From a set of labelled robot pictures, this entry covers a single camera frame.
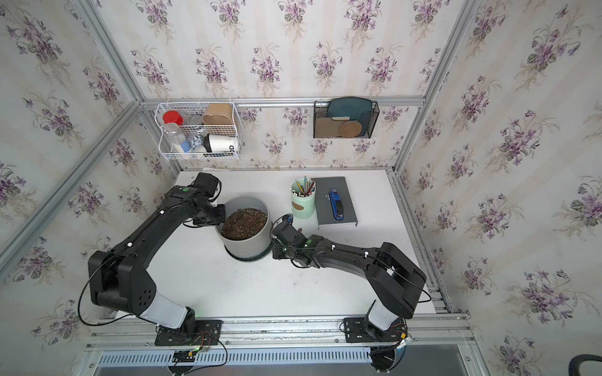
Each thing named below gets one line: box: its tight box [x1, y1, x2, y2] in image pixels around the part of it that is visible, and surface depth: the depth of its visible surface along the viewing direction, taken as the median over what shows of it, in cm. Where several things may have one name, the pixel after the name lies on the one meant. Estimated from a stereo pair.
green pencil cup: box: [290, 178, 316, 220], surface depth 97 cm
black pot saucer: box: [224, 240, 274, 262], surface depth 88 cm
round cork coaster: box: [338, 120, 363, 139], surface depth 100 cm
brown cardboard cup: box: [201, 102, 233, 126], surface depth 92 cm
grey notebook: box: [311, 176, 358, 230], surface depth 101 cm
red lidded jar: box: [162, 110, 184, 126], surface depth 94 cm
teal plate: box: [326, 97, 373, 137], surface depth 94 cm
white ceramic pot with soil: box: [216, 195, 272, 257], surface depth 88 cm
